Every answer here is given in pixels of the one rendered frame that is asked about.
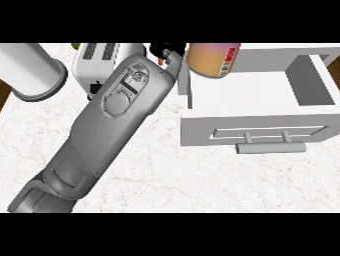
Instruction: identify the orange and pink can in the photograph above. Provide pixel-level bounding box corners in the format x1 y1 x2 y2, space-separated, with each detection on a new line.
185 42 242 80

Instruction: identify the white cylinder with grey rim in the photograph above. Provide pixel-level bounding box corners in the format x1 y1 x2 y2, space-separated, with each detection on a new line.
0 42 70 103

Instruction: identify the white toaster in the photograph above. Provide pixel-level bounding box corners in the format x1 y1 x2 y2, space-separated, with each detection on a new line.
73 42 148 101

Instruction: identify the white open drawer box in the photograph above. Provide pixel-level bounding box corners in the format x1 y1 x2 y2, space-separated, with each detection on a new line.
176 54 340 118

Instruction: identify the white drawer front with handle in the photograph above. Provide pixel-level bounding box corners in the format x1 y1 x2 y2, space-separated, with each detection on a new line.
179 112 340 155

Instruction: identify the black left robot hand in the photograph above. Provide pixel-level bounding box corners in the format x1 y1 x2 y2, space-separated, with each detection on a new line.
148 42 188 67

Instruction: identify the white cabinet body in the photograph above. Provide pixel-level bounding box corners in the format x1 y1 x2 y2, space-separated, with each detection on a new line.
232 42 340 73

